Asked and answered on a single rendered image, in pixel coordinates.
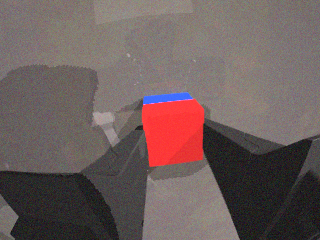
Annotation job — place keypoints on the red block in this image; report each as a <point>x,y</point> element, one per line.
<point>173,132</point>

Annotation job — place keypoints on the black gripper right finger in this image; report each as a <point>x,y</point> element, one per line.
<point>258,177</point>

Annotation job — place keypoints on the blue block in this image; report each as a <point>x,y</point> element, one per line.
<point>166,98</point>

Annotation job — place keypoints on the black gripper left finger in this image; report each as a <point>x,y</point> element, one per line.
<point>108,196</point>

